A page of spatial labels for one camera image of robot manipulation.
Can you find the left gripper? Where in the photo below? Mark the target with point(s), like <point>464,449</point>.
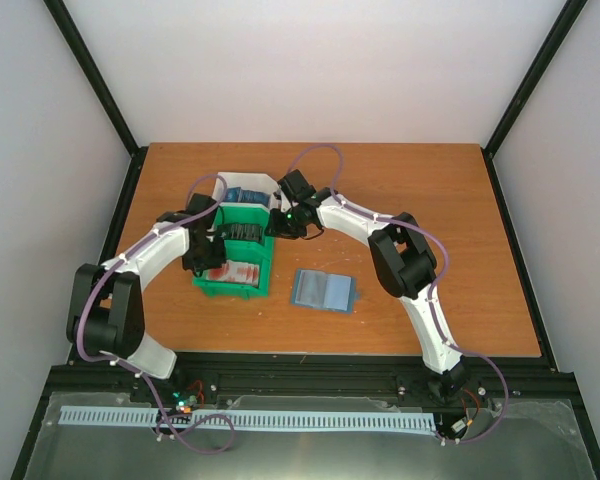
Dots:
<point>216,261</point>

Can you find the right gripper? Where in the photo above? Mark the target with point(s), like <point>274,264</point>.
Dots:
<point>277,230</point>

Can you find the green bin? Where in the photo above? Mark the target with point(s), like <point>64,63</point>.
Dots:
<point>244,214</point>
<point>241,252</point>

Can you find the teal card holder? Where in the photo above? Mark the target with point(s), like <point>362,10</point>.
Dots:
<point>324,291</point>

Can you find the white bin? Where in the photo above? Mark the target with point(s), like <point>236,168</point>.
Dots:
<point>252,181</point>

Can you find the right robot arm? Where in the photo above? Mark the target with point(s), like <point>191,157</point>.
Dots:
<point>405,267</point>

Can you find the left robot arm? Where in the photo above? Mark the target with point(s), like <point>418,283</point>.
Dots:
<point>106,319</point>

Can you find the red white card stack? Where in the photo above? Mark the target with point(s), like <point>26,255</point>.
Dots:
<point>243,273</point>

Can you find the black card stack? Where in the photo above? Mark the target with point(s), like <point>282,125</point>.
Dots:
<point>248,232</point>

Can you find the blue card stack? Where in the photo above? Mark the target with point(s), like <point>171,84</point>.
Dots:
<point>241,195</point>

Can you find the small electronics board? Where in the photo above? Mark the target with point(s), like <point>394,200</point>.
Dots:
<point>188,401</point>

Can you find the light blue cable duct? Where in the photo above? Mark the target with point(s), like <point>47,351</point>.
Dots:
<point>252,420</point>

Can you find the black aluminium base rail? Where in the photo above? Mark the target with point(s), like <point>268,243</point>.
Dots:
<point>400,380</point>

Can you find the black frame post left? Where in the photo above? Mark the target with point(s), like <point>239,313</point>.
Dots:
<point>82,54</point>

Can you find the black frame post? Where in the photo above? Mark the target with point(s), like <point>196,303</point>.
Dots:
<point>557,34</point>
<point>82,54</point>

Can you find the metal base plate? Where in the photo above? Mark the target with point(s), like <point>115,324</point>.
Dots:
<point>536,440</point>

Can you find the black frame post right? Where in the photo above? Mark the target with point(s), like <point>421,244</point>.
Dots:
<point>557,34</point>

